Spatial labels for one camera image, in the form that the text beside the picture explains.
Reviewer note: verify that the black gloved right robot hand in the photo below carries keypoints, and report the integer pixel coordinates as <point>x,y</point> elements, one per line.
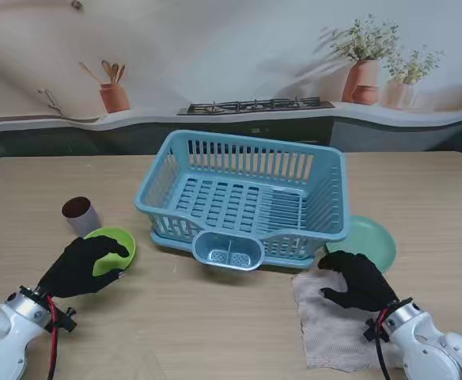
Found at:
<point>369,285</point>

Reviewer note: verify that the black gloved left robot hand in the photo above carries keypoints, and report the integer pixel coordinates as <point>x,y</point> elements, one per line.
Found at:
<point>73,269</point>

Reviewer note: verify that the pale green plate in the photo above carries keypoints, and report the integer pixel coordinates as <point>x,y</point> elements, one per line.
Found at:
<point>373,241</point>

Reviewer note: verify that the purple cup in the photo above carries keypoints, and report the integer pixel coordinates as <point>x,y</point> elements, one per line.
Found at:
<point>84,223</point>

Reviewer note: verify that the lime green bowl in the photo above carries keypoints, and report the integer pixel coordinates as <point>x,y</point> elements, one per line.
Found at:
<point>124,241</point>

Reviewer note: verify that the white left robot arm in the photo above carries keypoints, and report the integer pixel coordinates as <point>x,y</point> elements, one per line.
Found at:
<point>1,340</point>

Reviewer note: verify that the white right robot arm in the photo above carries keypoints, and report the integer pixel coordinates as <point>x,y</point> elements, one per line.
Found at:
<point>432,340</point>

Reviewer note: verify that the pinkish beige cleaning cloth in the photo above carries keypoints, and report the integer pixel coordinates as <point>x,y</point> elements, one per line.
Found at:
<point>326,328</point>

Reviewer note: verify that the blue cutlery holder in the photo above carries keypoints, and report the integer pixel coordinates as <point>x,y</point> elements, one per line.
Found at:
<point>203,253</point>

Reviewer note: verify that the blue plastic dish rack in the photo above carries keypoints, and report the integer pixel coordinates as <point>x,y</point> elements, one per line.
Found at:
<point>254,140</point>

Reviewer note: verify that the metal backdrop eyelet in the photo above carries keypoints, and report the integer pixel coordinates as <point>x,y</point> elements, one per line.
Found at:
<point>76,4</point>

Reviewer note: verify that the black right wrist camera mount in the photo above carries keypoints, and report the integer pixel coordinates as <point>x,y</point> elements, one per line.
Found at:
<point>372,330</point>

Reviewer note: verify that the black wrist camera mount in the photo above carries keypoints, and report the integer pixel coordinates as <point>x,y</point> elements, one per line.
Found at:
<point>65,320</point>
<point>372,330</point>

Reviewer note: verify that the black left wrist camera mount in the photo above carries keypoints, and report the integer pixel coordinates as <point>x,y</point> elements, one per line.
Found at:
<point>65,320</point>

